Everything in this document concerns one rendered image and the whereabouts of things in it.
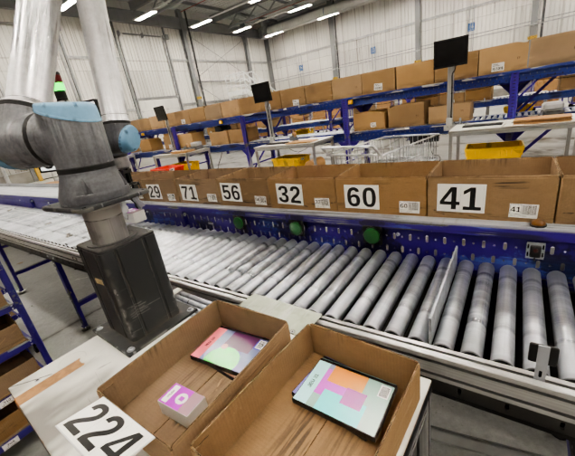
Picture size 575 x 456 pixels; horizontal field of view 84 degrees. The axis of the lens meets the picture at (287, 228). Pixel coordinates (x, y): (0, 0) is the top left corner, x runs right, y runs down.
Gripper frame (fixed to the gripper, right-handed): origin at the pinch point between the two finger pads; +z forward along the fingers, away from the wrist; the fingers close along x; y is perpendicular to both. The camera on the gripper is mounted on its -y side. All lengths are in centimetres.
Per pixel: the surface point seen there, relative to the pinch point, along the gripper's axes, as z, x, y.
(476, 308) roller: 29, 23, 129
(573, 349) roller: 29, 14, 150
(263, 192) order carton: 7, 59, 25
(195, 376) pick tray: 28, -34, 71
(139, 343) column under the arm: 28, -33, 43
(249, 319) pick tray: 23, -15, 75
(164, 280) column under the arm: 14.6, -17.9, 41.7
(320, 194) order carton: 7, 59, 60
